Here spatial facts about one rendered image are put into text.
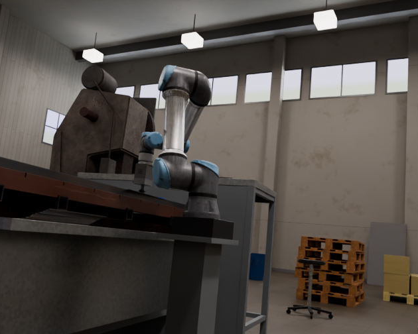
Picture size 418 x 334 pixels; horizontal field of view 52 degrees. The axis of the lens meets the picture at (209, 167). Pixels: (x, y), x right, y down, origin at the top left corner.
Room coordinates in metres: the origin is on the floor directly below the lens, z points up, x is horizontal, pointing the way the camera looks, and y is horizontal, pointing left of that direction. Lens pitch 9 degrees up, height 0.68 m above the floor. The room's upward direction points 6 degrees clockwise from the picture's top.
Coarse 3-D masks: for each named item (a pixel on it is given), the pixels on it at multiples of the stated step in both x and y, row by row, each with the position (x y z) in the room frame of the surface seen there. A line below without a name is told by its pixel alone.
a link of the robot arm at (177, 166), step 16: (160, 80) 1.77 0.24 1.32; (176, 80) 1.71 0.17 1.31; (192, 80) 1.74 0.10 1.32; (176, 96) 1.72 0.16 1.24; (176, 112) 1.70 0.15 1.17; (176, 128) 1.69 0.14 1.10; (176, 144) 1.68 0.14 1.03; (160, 160) 1.64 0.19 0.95; (176, 160) 1.66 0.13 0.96; (160, 176) 1.64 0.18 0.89; (176, 176) 1.65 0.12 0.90
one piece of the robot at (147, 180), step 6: (138, 162) 2.16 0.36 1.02; (144, 162) 2.14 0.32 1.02; (138, 168) 2.15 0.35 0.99; (144, 168) 2.13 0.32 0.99; (150, 168) 2.17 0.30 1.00; (138, 174) 2.14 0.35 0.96; (144, 174) 2.13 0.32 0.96; (150, 174) 2.18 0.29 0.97; (138, 180) 2.14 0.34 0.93; (144, 180) 2.13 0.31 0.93; (150, 180) 2.18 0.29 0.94
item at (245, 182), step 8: (80, 176) 3.05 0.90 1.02; (88, 176) 3.02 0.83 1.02; (96, 176) 3.00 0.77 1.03; (104, 176) 2.97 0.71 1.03; (112, 176) 2.95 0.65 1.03; (120, 176) 2.92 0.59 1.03; (128, 176) 2.90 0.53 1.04; (224, 184) 2.64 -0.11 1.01; (232, 184) 2.62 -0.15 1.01; (240, 184) 2.60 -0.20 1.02; (248, 184) 2.58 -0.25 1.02; (256, 184) 2.61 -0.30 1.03; (272, 192) 3.00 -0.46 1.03
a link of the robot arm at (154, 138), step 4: (152, 132) 2.04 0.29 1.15; (156, 132) 2.04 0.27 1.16; (148, 136) 2.03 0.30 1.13; (152, 136) 2.03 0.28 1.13; (156, 136) 2.04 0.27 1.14; (160, 136) 2.04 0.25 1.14; (144, 140) 2.09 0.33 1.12; (148, 140) 2.03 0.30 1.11; (152, 140) 2.03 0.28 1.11; (156, 140) 2.04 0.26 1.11; (160, 140) 2.04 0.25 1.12; (144, 144) 2.11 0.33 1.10; (148, 144) 2.06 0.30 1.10; (152, 144) 2.03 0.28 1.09; (156, 144) 2.04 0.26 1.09; (160, 144) 2.05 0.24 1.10; (148, 148) 2.12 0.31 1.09; (152, 148) 2.10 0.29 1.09; (156, 148) 2.09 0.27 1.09; (160, 148) 2.09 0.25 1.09
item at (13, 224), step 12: (0, 228) 1.09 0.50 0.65; (12, 228) 1.09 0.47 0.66; (24, 228) 1.12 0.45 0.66; (36, 228) 1.16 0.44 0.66; (48, 228) 1.21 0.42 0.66; (60, 228) 1.25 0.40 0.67; (72, 228) 1.30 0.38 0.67; (84, 228) 1.35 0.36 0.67; (96, 228) 1.41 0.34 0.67; (108, 228) 1.47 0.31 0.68; (168, 240) 1.89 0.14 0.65
